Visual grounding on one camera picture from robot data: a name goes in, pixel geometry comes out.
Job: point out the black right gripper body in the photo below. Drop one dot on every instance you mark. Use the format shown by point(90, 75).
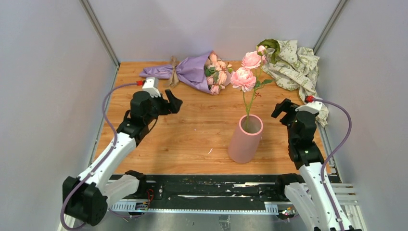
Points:
point(290, 134)

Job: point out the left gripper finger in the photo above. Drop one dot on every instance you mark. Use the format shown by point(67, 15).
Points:
point(170, 96)
point(175, 106)

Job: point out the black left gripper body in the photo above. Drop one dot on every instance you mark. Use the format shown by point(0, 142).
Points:
point(159, 108)

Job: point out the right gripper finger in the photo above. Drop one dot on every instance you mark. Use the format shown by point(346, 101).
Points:
point(289, 117)
point(281, 107)

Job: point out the beige ribbon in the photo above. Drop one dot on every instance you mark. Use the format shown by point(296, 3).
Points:
point(173, 79)

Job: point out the pink cylindrical vase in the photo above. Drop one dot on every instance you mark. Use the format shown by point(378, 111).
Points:
point(245, 139)

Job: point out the purple flower bouquet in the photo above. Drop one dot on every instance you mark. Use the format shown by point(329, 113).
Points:
point(207, 73)

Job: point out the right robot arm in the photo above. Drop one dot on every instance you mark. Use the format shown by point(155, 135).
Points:
point(310, 191)

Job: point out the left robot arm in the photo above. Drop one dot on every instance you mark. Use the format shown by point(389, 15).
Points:
point(105, 172)

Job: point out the crumpled green patterned cloth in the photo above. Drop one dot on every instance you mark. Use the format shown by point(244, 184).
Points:
point(292, 67)

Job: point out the pink rose stem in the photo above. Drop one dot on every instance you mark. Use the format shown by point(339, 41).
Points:
point(247, 79)

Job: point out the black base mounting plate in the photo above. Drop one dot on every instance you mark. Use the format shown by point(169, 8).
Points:
point(255, 194)

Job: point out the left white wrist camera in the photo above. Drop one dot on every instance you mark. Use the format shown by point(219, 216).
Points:
point(150, 86)

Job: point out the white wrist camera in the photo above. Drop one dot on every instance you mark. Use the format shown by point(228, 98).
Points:
point(150, 86)
point(313, 107)

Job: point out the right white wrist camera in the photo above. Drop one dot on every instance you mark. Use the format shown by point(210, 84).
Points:
point(313, 107)

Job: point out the aluminium rail frame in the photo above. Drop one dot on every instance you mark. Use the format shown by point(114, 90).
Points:
point(286, 219)

